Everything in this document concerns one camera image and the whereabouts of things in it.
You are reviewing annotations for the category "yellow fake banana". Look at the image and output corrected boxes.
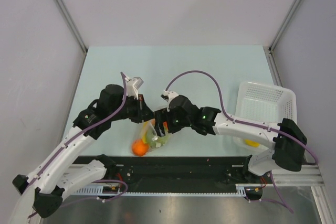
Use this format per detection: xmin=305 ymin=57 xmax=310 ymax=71
xmin=140 ymin=123 xmax=151 ymax=144

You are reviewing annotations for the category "clear zip top bag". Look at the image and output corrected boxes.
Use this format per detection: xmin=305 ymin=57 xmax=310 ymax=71
xmin=131 ymin=118 xmax=172 ymax=157

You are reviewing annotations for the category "right aluminium frame post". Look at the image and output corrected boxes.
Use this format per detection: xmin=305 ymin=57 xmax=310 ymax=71
xmin=267 ymin=0 xmax=317 ymax=51

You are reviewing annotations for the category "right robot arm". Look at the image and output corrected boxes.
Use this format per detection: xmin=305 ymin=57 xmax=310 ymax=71
xmin=154 ymin=95 xmax=307 ymax=183

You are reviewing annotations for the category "green fake cabbage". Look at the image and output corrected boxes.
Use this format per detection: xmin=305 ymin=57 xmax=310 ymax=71
xmin=147 ymin=130 xmax=171 ymax=148

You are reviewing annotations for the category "white perforated plastic basket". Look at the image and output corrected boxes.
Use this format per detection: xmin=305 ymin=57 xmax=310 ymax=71
xmin=232 ymin=81 xmax=299 ymax=154

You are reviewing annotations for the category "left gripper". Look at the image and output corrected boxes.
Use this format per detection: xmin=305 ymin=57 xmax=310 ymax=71
xmin=109 ymin=93 xmax=154 ymax=123

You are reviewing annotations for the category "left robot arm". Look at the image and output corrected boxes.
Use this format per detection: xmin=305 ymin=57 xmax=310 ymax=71
xmin=10 ymin=78 xmax=154 ymax=223

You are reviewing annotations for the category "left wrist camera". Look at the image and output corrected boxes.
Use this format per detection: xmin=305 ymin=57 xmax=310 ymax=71
xmin=124 ymin=76 xmax=143 ymax=100

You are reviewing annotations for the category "left aluminium frame post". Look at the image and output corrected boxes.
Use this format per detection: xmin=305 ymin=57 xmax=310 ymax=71
xmin=37 ymin=0 xmax=88 ymax=53

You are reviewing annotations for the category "white slotted cable duct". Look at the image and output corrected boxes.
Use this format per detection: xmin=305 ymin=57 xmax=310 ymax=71
xmin=71 ymin=185 xmax=263 ymax=200

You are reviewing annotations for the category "yellow fake bell pepper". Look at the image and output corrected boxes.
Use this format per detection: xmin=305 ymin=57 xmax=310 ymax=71
xmin=244 ymin=139 xmax=260 ymax=148

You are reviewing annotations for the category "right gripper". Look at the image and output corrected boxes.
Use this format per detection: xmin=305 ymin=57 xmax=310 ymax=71
xmin=153 ymin=108 xmax=192 ymax=137

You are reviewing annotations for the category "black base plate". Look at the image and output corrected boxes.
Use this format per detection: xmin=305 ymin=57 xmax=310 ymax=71
xmin=70 ymin=155 xmax=266 ymax=194

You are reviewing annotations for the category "aluminium frame post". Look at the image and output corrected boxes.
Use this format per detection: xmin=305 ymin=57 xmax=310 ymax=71
xmin=267 ymin=0 xmax=317 ymax=51
xmin=37 ymin=0 xmax=88 ymax=53

